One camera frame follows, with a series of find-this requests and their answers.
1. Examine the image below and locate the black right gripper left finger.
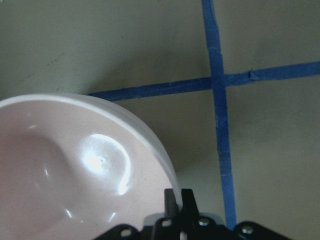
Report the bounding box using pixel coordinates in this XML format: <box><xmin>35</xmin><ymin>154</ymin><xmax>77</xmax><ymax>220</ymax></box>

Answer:
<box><xmin>164</xmin><ymin>188</ymin><xmax>180</xmax><ymax>218</ymax></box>

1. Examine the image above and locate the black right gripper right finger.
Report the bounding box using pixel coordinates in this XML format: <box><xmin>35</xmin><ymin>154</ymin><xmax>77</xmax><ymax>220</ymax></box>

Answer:
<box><xmin>181</xmin><ymin>188</ymin><xmax>200</xmax><ymax>219</ymax></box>

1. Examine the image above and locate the pink bowl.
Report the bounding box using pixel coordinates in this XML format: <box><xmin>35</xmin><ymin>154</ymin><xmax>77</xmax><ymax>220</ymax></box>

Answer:
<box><xmin>0</xmin><ymin>94</ymin><xmax>182</xmax><ymax>240</ymax></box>

